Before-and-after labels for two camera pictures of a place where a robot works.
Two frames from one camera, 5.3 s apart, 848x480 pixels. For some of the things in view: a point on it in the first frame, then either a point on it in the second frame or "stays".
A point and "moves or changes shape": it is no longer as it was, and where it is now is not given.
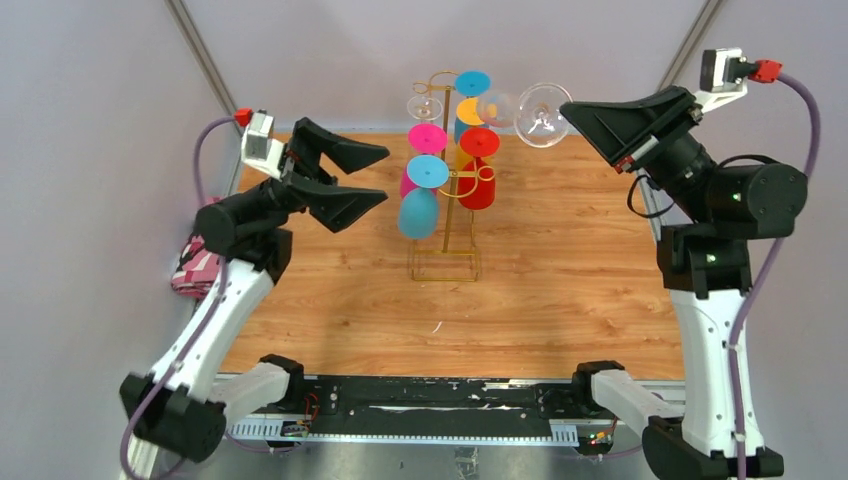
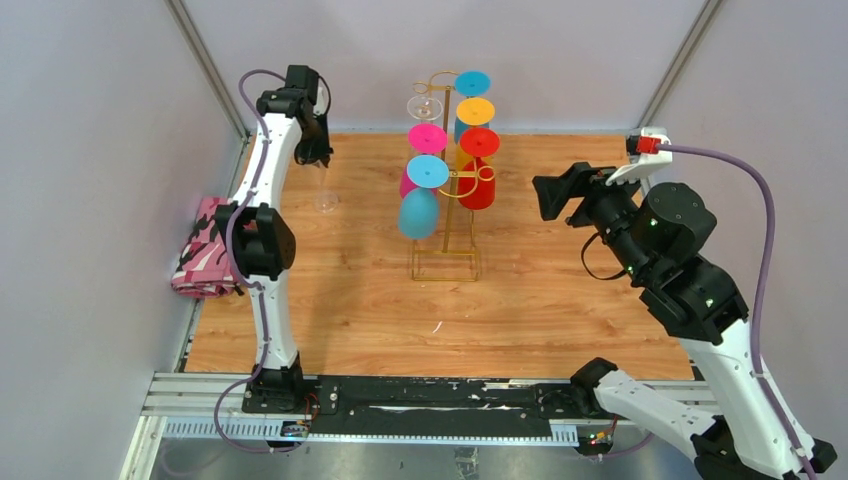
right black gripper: [626, 131] → [578, 180]
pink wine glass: [425, 138] stays
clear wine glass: [539, 120] moves or changes shape
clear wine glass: [424, 108] stays
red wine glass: [476, 181] stays
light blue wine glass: [418, 211] stays
